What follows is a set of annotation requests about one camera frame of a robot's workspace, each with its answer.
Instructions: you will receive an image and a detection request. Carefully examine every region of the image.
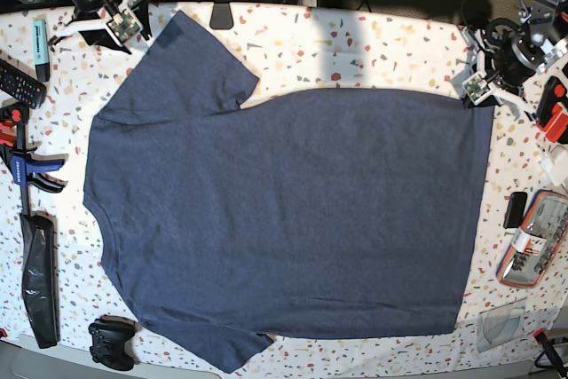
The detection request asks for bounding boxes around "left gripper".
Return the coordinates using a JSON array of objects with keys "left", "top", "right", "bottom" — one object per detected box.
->
[{"left": 451, "top": 28, "right": 535, "bottom": 121}]

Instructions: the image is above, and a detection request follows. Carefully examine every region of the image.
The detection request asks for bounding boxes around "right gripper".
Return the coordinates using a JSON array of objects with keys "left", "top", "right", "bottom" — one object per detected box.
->
[{"left": 48, "top": 0, "right": 152, "bottom": 50}]

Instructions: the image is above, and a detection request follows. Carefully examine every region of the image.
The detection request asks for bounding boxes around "blue T-shirt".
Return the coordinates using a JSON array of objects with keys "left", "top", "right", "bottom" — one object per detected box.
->
[{"left": 83, "top": 13, "right": 493, "bottom": 373}]

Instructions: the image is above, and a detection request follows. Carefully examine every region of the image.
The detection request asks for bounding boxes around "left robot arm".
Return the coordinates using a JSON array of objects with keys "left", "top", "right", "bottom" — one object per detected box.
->
[{"left": 451, "top": 0, "right": 567, "bottom": 121}]

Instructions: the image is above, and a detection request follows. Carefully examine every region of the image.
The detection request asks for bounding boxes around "red and black tool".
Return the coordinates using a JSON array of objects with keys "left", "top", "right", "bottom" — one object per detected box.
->
[{"left": 536, "top": 76, "right": 567, "bottom": 145}]

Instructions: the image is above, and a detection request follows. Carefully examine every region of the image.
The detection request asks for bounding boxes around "mint highlighter pen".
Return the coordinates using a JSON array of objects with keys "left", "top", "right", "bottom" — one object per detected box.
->
[{"left": 32, "top": 20, "right": 51, "bottom": 83}]

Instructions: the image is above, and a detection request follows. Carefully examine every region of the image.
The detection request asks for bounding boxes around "white adapter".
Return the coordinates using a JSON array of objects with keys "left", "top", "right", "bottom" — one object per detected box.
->
[{"left": 540, "top": 146, "right": 568, "bottom": 186}]

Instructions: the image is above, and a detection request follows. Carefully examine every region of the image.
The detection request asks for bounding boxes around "black remote control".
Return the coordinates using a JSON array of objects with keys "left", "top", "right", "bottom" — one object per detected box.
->
[{"left": 0, "top": 59, "right": 46, "bottom": 109}]

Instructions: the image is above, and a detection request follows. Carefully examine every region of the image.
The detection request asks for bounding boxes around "small black box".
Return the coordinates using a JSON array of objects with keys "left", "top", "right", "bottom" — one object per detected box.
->
[{"left": 503, "top": 192, "right": 528, "bottom": 229}]

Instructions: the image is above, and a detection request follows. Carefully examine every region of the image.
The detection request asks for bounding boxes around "transparent pencil case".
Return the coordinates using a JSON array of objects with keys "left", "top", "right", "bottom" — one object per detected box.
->
[{"left": 496, "top": 190, "right": 567, "bottom": 288}]

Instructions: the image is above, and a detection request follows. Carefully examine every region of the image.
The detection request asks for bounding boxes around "blue bar clamp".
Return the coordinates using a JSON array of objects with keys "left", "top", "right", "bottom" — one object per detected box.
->
[{"left": 1, "top": 102, "right": 66, "bottom": 217}]

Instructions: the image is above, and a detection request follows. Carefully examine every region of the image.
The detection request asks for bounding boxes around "clear plastic sleeve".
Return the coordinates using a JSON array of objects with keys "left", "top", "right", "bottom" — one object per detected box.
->
[{"left": 476, "top": 299, "right": 526, "bottom": 353}]

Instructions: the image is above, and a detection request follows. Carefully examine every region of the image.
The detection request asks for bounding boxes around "black plastic bag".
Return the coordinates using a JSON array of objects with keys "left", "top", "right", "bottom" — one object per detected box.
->
[{"left": 20, "top": 214, "right": 59, "bottom": 349}]

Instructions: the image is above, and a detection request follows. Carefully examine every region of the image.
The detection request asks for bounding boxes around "black game controller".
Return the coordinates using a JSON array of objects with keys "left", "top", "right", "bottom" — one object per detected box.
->
[{"left": 88, "top": 318, "right": 136, "bottom": 372}]

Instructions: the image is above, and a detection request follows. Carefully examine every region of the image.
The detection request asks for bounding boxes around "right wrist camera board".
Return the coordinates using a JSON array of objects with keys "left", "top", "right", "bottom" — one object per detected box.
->
[{"left": 107, "top": 9, "right": 140, "bottom": 43}]

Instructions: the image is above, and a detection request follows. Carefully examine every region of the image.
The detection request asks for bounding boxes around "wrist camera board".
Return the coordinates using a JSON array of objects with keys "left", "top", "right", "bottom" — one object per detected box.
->
[
  {"left": 461, "top": 71, "right": 492, "bottom": 106},
  {"left": 107, "top": 9, "right": 140, "bottom": 43}
]

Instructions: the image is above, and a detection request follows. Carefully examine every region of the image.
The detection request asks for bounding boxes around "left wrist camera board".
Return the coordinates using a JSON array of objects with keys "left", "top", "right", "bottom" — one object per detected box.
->
[{"left": 461, "top": 71, "right": 492, "bottom": 106}]

